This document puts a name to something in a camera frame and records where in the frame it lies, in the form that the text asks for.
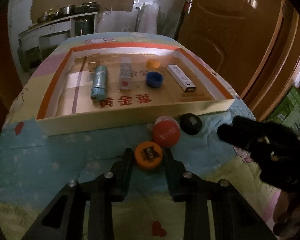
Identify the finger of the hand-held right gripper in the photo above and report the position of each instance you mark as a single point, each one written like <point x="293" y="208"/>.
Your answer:
<point x="237" y="132"/>

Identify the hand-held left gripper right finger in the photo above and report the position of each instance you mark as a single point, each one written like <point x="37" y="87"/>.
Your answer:
<point x="173" y="177"/>

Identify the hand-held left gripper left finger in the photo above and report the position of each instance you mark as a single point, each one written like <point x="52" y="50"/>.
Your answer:
<point x="123" y="177"/>

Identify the orange cap with black label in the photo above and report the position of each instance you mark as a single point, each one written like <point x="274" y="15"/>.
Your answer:
<point x="148" y="156"/>

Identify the red bottle cap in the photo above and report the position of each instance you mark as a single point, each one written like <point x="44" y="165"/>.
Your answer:
<point x="166" y="133"/>

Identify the black bottle cap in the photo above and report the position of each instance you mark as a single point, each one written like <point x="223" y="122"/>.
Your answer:
<point x="191" y="124"/>

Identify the white bottle cap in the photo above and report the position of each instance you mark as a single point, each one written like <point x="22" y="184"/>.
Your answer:
<point x="162" y="118"/>

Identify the shallow orange-rimmed cardboard box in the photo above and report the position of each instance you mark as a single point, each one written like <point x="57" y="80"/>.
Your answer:
<point x="140" y="115"/>

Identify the white rectangular box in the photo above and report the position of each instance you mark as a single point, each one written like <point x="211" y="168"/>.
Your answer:
<point x="180" y="76"/>

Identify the blue bottle cap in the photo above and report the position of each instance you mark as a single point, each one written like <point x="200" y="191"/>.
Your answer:
<point x="154" y="79"/>

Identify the blue patterned tube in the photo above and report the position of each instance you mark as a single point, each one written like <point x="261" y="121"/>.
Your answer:
<point x="100" y="80"/>

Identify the plain orange bottle cap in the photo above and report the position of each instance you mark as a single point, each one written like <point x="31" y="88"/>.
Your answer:
<point x="153" y="63"/>

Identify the person's right hand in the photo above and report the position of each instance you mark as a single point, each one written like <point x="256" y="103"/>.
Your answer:
<point x="288" y="215"/>

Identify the green printed carton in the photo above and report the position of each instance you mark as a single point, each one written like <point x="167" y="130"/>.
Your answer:
<point x="293" y="107"/>

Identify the printed cartoon sheep blanket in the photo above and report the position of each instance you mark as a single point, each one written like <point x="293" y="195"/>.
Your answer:
<point x="52" y="155"/>

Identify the wooden door jamb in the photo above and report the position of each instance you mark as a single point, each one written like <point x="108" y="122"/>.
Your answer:
<point x="1" y="67"/>
<point x="282" y="67"/>

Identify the brown wooden door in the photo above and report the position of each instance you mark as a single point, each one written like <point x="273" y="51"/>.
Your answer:
<point x="222" y="42"/>

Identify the hanging clear plastic sheet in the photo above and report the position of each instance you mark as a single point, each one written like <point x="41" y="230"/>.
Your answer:
<point x="168" y="20"/>

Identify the white covered sack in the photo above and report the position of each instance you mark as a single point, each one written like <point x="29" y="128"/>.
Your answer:
<point x="148" y="20"/>

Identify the metal pole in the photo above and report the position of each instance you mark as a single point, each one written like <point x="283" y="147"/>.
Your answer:
<point x="138" y="18"/>

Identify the green air fryer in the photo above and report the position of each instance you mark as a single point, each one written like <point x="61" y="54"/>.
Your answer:
<point x="83" y="27"/>

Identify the white kitchen counter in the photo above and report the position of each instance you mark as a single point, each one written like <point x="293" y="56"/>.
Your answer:
<point x="52" y="30"/>

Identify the black cooktop stove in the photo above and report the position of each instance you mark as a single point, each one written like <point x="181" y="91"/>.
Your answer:
<point x="87" y="8"/>

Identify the steel pot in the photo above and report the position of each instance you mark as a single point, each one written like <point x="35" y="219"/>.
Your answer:
<point x="66" y="10"/>

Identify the metal basin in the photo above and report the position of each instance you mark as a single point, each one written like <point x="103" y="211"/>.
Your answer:
<point x="46" y="18"/>

